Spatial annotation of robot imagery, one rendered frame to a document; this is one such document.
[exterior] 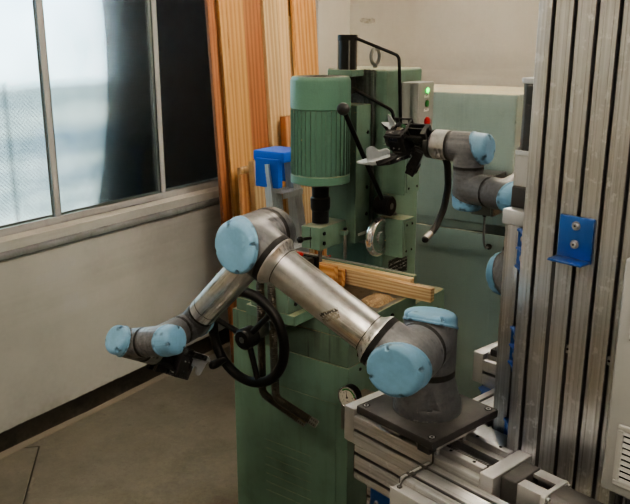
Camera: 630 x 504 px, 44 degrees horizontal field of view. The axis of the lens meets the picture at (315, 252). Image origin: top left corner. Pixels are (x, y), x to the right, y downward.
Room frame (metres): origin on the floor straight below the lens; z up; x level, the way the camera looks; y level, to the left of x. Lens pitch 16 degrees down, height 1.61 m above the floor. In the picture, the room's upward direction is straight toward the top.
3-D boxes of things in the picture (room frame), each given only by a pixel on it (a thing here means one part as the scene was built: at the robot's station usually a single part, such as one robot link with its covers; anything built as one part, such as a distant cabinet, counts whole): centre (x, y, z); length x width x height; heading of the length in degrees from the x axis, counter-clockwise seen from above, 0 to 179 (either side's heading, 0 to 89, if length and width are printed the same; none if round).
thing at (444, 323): (1.56, -0.25, 0.98); 0.13 x 0.12 x 0.14; 152
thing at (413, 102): (2.45, -0.32, 1.40); 0.10 x 0.06 x 0.16; 143
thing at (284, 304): (2.12, 0.09, 0.92); 0.15 x 0.13 x 0.09; 53
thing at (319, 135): (2.28, -0.02, 1.35); 0.18 x 0.18 x 0.31
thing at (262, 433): (2.38, -0.09, 0.36); 0.58 x 0.45 x 0.71; 143
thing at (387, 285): (2.23, -0.09, 0.92); 0.60 x 0.02 x 0.04; 53
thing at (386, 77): (2.51, -0.19, 1.16); 0.22 x 0.22 x 0.72; 53
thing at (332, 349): (2.38, -0.09, 0.76); 0.57 x 0.45 x 0.09; 143
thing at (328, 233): (2.29, -0.03, 1.03); 0.14 x 0.07 x 0.09; 143
